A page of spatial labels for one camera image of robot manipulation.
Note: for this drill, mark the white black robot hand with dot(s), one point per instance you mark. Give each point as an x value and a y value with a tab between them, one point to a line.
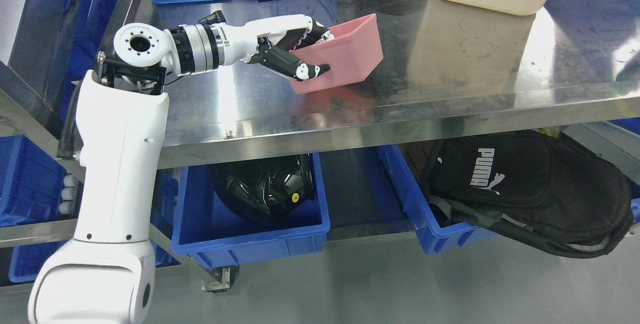
270	42

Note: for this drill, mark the pink plastic storage box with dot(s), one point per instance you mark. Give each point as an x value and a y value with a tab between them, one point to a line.
352	55

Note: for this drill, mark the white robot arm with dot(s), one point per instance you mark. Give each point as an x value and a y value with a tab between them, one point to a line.
105	273

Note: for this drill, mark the black helmet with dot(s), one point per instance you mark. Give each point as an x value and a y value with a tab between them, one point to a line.
265	190

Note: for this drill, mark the stainless steel cart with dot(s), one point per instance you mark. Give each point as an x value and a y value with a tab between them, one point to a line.
447	70

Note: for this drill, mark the blue crate with helmet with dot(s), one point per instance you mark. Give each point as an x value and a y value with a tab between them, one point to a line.
214	237

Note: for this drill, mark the blue crate with backpack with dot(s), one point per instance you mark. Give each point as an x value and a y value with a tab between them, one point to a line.
432	237

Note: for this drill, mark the blue crate lower left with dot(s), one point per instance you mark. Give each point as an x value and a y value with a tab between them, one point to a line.
31	184

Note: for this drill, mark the black Puma backpack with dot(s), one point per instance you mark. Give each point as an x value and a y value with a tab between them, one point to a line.
549	193

